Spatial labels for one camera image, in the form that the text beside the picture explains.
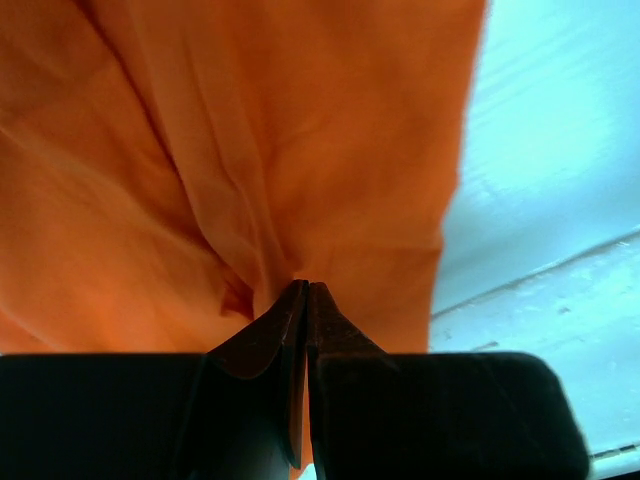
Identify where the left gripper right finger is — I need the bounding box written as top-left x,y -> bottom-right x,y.
307,283 -> 590,479

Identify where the orange t shirt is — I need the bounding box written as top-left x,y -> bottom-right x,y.
1,1 -> 488,354

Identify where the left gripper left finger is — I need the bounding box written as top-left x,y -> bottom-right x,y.
1,281 -> 308,479

